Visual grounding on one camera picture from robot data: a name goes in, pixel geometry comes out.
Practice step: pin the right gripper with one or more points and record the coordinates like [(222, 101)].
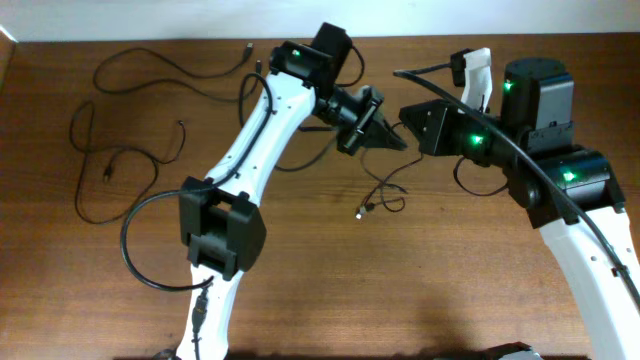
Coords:
[(431, 138)]

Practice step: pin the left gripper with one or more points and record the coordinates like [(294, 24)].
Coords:
[(372, 130)]

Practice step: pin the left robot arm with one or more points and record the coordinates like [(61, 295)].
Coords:
[(220, 222)]

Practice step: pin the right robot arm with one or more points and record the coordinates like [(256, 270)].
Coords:
[(570, 193)]

